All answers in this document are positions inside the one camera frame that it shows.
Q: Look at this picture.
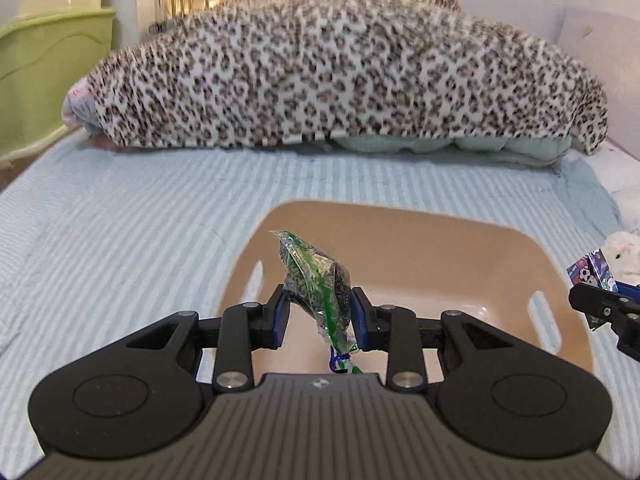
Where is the blue white tissue pack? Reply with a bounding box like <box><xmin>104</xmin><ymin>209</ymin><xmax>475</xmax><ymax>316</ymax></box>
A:
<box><xmin>566</xmin><ymin>249</ymin><xmax>620</xmax><ymax>335</ymax></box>

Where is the light blue striped bedspread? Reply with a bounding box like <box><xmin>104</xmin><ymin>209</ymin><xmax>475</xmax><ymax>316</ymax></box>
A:
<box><xmin>1</xmin><ymin>133</ymin><xmax>639</xmax><ymax>478</ymax></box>

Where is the white plush toy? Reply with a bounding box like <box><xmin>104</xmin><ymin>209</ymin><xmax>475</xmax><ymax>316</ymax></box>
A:
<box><xmin>601</xmin><ymin>232</ymin><xmax>640</xmax><ymax>286</ymax></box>

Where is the pale pink headboard panel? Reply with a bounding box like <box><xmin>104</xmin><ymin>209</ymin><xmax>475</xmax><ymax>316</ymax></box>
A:
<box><xmin>558</xmin><ymin>8</ymin><xmax>640</xmax><ymax>157</ymax></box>

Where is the leopard print blanket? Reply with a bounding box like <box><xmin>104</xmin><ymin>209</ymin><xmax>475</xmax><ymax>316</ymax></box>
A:
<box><xmin>77</xmin><ymin>0</ymin><xmax>608</xmax><ymax>153</ymax></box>

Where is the beige plastic basket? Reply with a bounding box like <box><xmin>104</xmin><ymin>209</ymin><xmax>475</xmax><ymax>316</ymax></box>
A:
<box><xmin>218</xmin><ymin>200</ymin><xmax>593</xmax><ymax>370</ymax></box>

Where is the green foil candy wrapper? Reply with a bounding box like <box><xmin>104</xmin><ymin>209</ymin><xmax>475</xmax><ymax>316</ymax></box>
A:
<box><xmin>272</xmin><ymin>231</ymin><xmax>362</xmax><ymax>374</ymax></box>

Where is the pink floral pillow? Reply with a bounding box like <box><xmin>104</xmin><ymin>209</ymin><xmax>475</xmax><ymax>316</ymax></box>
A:
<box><xmin>61</xmin><ymin>76</ymin><xmax>102</xmax><ymax>134</ymax></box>

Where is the teal folded quilt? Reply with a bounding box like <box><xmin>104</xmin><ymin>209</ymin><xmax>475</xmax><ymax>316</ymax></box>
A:
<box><xmin>324</xmin><ymin>134</ymin><xmax>572</xmax><ymax>168</ymax></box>

